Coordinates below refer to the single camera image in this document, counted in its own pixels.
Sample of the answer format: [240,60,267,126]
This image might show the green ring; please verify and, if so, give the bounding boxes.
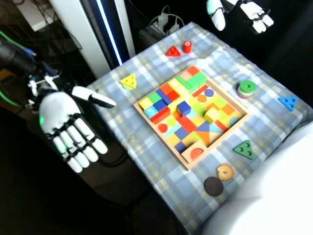
[239,79,257,95]

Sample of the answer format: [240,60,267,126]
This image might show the blue triangle three-hole block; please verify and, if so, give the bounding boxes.
[278,96,298,112]

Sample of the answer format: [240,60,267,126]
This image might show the red ring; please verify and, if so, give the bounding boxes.
[236,90,254,100]

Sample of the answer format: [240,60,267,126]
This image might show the red cylinder block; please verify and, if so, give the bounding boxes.
[182,40,193,54]

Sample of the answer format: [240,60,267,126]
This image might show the black box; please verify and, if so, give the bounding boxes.
[138,24,169,44]

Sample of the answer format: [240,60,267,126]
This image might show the white power strip with plugs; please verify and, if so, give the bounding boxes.
[149,6,186,36]

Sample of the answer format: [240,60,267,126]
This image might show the dark chocolate round cookie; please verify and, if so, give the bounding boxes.
[204,176,224,196]

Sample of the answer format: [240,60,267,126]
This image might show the yellow wooden cube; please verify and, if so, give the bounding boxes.
[204,107,222,124]

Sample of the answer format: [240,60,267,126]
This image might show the white column with blue light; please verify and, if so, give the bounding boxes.
[48,0,136,76]

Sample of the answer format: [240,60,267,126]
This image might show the white robot torso shell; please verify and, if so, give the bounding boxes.
[201,122,313,235]

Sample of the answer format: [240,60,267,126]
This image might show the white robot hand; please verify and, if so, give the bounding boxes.
[206,0,275,34]
[38,85,117,174]

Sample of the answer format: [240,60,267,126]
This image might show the wooden puzzle tray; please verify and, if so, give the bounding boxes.
[133,65,250,171]

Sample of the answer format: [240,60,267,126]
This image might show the yellow ring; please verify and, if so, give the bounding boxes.
[237,85,255,96]

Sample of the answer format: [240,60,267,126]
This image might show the blue ring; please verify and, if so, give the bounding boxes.
[236,88,255,98]

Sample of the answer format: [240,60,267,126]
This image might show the blue plaid table cloth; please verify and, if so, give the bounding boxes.
[87,22,313,235]

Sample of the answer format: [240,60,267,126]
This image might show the tan flower cookie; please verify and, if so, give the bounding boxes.
[215,163,234,182]

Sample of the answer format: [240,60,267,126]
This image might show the white shelf panel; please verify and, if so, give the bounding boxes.
[14,0,62,32]

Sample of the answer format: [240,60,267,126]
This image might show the yellow triangle three-hole block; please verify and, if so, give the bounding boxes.
[119,73,136,88]

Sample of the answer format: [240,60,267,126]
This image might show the green triangle three-hole block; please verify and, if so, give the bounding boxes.
[233,140,254,158]

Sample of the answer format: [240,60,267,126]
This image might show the red triangle three-hole block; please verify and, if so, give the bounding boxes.
[165,45,182,58]

